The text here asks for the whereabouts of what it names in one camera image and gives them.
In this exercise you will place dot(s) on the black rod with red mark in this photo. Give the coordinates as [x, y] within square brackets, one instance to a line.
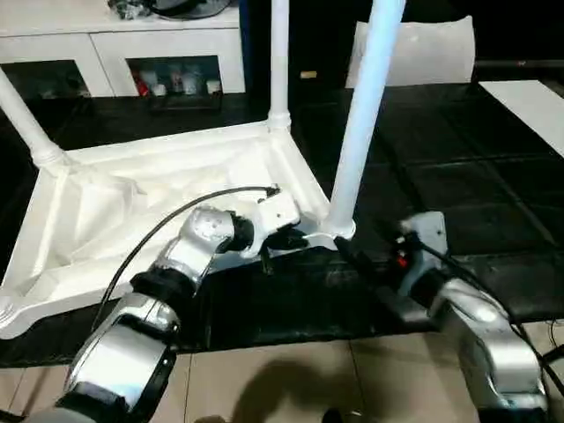
[520, 62]

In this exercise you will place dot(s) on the black metal stand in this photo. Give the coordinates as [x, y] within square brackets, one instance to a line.
[554, 357]

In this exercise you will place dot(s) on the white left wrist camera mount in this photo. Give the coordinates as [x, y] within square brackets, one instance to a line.
[275, 213]

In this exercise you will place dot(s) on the white flat board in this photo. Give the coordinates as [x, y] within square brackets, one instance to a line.
[529, 110]

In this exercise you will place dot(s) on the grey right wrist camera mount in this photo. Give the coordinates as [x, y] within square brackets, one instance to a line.
[427, 229]

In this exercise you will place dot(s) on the small gold label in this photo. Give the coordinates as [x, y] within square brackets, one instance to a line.
[308, 74]

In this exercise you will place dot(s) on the black cabinet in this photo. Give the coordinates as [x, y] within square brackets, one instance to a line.
[321, 44]

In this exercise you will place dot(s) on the white cabinet with glass doors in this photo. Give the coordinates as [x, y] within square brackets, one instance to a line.
[110, 48]

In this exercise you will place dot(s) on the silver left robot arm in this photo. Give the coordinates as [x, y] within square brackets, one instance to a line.
[185, 264]

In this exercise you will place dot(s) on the dark helmet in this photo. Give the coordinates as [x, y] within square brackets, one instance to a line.
[189, 6]

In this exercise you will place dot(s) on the white plastic table top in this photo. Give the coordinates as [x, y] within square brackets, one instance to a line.
[132, 198]

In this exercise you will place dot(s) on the white plastic seat panel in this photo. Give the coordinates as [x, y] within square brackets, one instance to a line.
[432, 53]

